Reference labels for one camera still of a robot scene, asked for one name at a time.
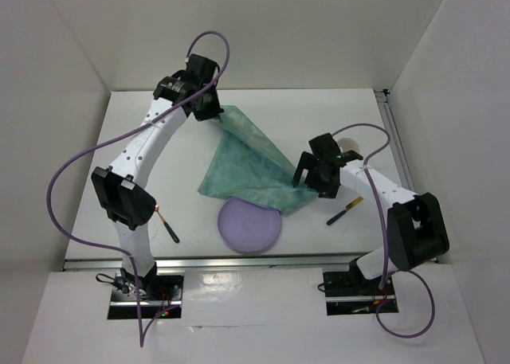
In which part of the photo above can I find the right side aluminium rail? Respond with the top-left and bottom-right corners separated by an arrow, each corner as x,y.
373,89 -> 427,194

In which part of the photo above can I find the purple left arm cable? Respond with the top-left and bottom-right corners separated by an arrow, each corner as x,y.
47,31 -> 231,348

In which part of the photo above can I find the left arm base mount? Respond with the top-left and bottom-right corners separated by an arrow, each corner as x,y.
96,273 -> 184,320

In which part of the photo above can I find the gold knife green handle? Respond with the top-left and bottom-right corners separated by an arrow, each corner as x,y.
326,197 -> 363,226

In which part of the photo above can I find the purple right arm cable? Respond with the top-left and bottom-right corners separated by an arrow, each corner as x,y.
331,123 -> 436,337

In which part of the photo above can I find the front aluminium rail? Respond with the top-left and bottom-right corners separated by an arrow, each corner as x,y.
61,252 -> 439,272

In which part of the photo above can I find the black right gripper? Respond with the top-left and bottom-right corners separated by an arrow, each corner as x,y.
292,151 -> 339,199

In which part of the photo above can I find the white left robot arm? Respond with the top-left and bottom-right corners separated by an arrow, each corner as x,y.
91,54 -> 223,299

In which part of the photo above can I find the aluminium rail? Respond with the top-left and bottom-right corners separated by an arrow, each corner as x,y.
373,89 -> 427,194
61,252 -> 439,272

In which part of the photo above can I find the lilac round plastic plate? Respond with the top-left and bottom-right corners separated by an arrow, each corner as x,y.
217,198 -> 281,254

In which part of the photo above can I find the blue cup white inside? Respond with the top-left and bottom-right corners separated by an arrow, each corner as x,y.
337,138 -> 360,153

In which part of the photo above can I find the teal patterned satin cloth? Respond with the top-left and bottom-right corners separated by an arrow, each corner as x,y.
198,106 -> 318,215

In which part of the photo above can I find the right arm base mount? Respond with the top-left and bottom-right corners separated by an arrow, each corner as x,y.
317,272 -> 398,316

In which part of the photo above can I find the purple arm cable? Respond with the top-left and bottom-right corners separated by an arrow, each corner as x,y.
331,123 -> 436,337
47,31 -> 231,348

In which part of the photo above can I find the gold fork green handle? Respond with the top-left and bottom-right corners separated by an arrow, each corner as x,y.
155,204 -> 180,244

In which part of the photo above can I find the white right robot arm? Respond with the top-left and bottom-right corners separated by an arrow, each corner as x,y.
292,133 -> 449,294

